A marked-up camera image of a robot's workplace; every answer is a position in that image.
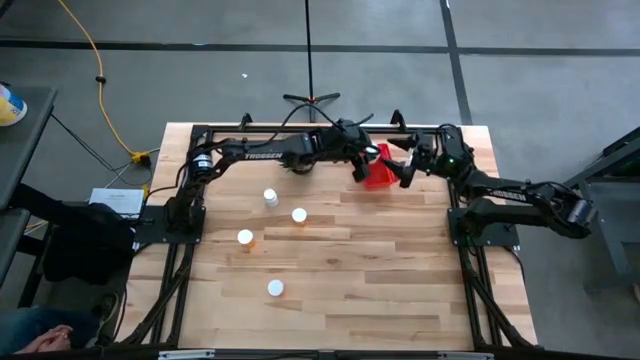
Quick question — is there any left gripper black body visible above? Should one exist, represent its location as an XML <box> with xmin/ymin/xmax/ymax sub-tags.
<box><xmin>343</xmin><ymin>129</ymin><xmax>376</xmax><ymax>167</ymax></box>

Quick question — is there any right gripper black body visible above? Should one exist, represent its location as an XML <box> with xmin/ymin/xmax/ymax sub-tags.
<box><xmin>410</xmin><ymin>142</ymin><xmax>444</xmax><ymax>173</ymax></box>

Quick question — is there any red plastic basket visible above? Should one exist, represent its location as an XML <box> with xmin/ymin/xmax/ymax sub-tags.
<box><xmin>362</xmin><ymin>142</ymin><xmax>401</xmax><ymax>191</ymax></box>

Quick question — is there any succulent plant in black pot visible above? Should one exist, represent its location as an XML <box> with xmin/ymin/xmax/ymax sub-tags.
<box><xmin>282</xmin><ymin>159</ymin><xmax>317</xmax><ymax>176</ymax></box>

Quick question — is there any black tripod stand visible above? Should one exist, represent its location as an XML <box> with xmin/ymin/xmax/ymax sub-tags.
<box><xmin>282</xmin><ymin>0</ymin><xmax>342</xmax><ymax>124</ymax></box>

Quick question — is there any white flat box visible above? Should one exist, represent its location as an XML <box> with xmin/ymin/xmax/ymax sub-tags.
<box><xmin>88</xmin><ymin>187</ymin><xmax>146</xmax><ymax>220</ymax></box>

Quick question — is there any black office chair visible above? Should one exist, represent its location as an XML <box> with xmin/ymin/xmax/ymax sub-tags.
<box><xmin>9</xmin><ymin>182</ymin><xmax>137</xmax><ymax>321</ymax></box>

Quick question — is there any dark grey side desk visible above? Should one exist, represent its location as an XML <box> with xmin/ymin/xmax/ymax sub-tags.
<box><xmin>0</xmin><ymin>84</ymin><xmax>59</xmax><ymax>289</ymax></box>

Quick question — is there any yellow white wipes canister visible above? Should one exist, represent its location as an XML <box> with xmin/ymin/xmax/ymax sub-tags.
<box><xmin>0</xmin><ymin>83</ymin><xmax>29</xmax><ymax>128</ymax></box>

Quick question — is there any person's hand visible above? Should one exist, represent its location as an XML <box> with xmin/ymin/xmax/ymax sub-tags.
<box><xmin>17</xmin><ymin>324</ymin><xmax>74</xmax><ymax>354</ymax></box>

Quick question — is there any person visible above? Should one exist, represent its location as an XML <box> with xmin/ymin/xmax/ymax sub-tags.
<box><xmin>0</xmin><ymin>292</ymin><xmax>121</xmax><ymax>355</ymax></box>

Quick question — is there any black metal table frame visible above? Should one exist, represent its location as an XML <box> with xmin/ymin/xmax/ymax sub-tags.
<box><xmin>113</xmin><ymin>122</ymin><xmax>540</xmax><ymax>351</ymax></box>

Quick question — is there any dark desk frame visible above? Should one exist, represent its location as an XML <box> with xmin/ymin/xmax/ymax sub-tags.
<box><xmin>582</xmin><ymin>124</ymin><xmax>640</xmax><ymax>291</ymax></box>

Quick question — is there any yellow floor cable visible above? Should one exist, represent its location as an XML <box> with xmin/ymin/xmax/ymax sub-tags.
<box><xmin>56</xmin><ymin>0</ymin><xmax>154</xmax><ymax>169</ymax></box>

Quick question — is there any black floor cable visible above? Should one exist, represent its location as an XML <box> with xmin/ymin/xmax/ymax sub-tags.
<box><xmin>49</xmin><ymin>113</ymin><xmax>136</xmax><ymax>174</ymax></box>

